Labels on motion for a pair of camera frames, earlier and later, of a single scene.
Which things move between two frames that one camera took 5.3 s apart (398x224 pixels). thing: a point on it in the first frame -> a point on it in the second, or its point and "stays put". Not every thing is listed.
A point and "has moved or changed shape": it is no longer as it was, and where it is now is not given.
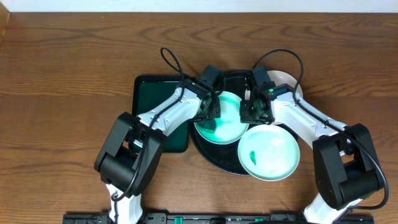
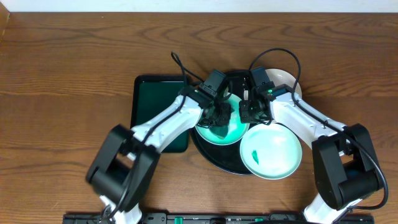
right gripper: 245,117 stays put
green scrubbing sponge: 208,124 has moved or changed shape
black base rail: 206,218 stays put
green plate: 227,129 stays put
